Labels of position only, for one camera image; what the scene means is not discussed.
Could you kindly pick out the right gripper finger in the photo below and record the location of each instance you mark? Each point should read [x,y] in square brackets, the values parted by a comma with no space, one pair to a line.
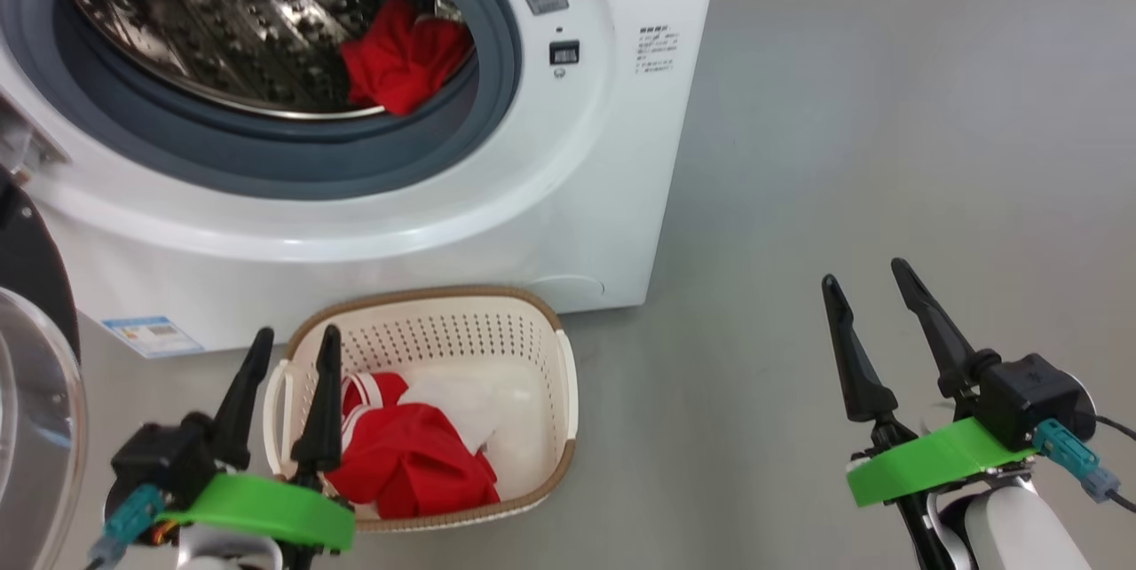
[861,375]
[941,339]

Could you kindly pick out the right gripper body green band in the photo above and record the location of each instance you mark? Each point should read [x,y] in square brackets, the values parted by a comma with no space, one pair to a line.
[932,463]

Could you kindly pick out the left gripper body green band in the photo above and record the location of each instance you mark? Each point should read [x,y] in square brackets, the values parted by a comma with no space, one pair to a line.
[266,508]

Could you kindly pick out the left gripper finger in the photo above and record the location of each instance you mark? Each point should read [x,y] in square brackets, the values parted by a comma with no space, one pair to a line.
[244,410]
[324,419]

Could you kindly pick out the red garment white stripes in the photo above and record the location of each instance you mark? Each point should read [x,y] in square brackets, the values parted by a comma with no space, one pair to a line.
[408,463]

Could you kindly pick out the white cloth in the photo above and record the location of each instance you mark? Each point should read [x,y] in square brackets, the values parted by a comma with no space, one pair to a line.
[457,406]

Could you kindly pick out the black round glass washer door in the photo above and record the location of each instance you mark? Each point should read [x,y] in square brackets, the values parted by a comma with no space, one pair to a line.
[27,268]

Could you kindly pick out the plain red garment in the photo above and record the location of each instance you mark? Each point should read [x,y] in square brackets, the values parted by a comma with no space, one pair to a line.
[404,59]

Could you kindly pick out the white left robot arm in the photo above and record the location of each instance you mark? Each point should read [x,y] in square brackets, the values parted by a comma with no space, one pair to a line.
[222,552]

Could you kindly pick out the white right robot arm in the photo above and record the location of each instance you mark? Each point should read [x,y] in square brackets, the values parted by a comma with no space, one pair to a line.
[1012,526]

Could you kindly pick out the cream perforated laundry basket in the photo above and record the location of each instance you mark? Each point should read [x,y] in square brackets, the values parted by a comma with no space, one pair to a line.
[546,428]

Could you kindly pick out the grey rubber door seal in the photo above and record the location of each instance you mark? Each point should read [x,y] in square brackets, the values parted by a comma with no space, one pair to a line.
[266,162]

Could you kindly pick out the white front-load washing machine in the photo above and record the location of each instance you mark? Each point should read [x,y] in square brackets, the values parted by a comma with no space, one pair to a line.
[577,197]

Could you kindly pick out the black door lock socket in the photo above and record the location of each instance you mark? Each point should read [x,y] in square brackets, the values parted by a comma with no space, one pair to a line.
[564,52]

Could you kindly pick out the blue white energy label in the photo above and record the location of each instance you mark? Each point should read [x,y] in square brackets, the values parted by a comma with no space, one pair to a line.
[153,337]

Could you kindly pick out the printed text notice label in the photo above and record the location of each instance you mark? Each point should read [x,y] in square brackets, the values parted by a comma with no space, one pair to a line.
[658,50]

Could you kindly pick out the steel washer drum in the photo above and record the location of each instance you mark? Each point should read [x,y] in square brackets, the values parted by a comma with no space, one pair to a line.
[222,19]

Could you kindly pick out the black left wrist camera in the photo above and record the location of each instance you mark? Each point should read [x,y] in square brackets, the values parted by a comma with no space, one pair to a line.
[164,459]

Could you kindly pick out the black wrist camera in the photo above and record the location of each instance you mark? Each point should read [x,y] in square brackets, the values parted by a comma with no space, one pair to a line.
[1029,397]
[164,459]

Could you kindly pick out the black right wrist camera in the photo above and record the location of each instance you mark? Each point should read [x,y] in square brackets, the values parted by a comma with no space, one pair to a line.
[1029,397]

